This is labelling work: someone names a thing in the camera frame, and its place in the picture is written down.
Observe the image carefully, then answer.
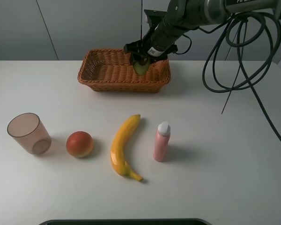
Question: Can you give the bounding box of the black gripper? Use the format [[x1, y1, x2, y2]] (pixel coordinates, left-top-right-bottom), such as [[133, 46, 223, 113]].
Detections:
[[124, 19, 178, 65]]

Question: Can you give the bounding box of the halved green avocado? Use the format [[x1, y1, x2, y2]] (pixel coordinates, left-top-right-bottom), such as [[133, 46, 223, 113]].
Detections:
[[133, 58, 150, 76]]

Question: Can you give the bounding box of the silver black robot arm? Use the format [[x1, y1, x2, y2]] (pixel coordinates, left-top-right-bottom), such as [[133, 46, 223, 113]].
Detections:
[[124, 0, 281, 63]]

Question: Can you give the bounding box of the woven orange wicker basket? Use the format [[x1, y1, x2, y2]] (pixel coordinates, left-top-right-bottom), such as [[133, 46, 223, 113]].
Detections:
[[77, 49, 171, 93]]

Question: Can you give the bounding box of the pink spray bottle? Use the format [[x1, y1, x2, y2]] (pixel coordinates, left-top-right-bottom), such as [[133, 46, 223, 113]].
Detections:
[[153, 121, 170, 162]]

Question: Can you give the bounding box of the yellow banana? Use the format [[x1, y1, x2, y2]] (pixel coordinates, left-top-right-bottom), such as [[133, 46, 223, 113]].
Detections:
[[110, 114, 143, 181]]

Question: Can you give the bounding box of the red orange apple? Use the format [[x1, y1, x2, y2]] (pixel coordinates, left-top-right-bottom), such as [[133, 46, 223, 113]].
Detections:
[[66, 131, 94, 158]]

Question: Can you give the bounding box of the translucent brown plastic cup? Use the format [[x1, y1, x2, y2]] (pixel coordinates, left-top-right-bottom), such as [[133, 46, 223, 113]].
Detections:
[[7, 112, 52, 155]]

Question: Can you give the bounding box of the black base edge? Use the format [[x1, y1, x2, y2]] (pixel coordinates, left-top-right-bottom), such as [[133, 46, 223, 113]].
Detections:
[[40, 218, 210, 225]]

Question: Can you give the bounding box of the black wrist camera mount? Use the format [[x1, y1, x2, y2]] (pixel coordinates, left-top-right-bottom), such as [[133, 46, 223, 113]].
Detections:
[[144, 9, 167, 29]]

